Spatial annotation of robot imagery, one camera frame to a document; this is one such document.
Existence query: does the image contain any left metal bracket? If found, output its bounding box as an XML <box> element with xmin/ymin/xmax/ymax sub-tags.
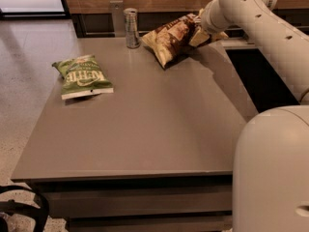
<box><xmin>109</xmin><ymin>0</ymin><xmax>125</xmax><ymax>37</ymax></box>

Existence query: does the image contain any green chip bag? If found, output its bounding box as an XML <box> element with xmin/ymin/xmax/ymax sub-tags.
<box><xmin>52</xmin><ymin>55</ymin><xmax>114</xmax><ymax>100</ymax></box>

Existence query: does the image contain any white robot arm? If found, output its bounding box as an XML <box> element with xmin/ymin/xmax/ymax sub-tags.
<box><xmin>201</xmin><ymin>0</ymin><xmax>309</xmax><ymax>232</ymax></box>

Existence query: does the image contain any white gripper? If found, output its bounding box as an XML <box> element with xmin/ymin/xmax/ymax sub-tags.
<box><xmin>189</xmin><ymin>0</ymin><xmax>232</xmax><ymax>47</ymax></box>

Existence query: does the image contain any silver redbull can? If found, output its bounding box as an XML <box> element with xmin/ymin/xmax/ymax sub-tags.
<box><xmin>124</xmin><ymin>8</ymin><xmax>140</xmax><ymax>49</ymax></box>

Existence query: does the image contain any brown chip bag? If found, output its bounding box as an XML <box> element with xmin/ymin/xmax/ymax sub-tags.
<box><xmin>142</xmin><ymin>14</ymin><xmax>200</xmax><ymax>68</ymax></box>

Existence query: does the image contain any black chair frame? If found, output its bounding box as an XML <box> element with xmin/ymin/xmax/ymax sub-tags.
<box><xmin>0</xmin><ymin>185</ymin><xmax>49</xmax><ymax>232</ymax></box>

